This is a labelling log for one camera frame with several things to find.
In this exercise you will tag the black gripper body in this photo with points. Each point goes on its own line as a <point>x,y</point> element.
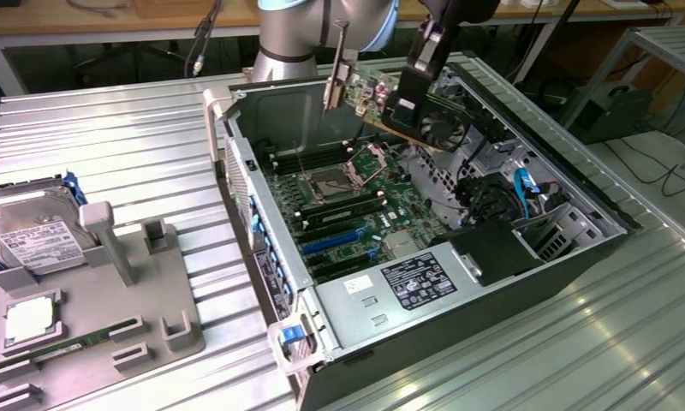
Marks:
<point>462,10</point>

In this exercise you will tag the green graphics card with fan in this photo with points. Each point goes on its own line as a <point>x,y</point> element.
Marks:
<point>370,87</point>

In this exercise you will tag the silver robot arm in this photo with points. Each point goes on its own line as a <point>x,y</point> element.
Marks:
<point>295,43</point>

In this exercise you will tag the metal socket cover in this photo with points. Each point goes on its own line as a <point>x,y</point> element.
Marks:
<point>370,162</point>

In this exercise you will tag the silver disk bay cage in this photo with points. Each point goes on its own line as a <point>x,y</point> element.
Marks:
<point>433,180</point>

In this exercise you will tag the black RAM slot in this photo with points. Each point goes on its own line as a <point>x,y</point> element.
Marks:
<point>337,206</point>
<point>307,151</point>
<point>335,201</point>
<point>313,165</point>

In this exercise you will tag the CPU socket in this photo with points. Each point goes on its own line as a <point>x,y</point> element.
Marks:
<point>335,184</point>

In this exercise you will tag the green motherboard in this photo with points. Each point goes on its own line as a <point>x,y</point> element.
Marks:
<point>395,205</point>

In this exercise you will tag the black RAM stick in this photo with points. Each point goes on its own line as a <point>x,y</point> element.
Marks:
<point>345,216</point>

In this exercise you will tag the silver chipset heatsink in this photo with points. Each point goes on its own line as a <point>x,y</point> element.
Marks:
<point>402,242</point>

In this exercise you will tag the black box under shelf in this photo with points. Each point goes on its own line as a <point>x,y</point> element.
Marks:
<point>610,115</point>

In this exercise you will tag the blue expansion slot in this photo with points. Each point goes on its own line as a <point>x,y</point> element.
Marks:
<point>329,242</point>

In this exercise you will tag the metal slat shelf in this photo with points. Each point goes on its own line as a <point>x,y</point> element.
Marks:
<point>673,47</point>

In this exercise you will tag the black plastic cover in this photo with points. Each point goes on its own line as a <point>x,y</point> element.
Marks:
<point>490,252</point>

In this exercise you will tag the blue card retention clip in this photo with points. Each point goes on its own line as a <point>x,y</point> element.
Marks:
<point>262,243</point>
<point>254,222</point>
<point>279,275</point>
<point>270,257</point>
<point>287,293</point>

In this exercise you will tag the silver perforated disk bay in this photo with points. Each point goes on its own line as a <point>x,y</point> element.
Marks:
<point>575,231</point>

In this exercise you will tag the silver power supply with label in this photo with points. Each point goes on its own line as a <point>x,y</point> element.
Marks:
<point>347,312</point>

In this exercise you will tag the black and silver PC case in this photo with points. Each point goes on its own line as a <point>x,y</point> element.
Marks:
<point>462,342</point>

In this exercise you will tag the blue case latch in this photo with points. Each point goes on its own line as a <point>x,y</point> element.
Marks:
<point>289,335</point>

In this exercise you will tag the blue disk caddy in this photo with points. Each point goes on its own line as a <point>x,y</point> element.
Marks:
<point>73,188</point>

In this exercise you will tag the silver hard disk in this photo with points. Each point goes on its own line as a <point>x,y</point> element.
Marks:
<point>27,222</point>

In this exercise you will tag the grey plastic parts rack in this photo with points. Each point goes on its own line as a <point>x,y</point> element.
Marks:
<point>90,299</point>

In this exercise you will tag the green RAM stick bare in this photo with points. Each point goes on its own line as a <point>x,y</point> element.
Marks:
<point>79,341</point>

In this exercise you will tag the silver CPU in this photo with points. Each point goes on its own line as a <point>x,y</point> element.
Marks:
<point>29,319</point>

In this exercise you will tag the wooden desk white frame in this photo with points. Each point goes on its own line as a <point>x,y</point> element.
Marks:
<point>62,23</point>

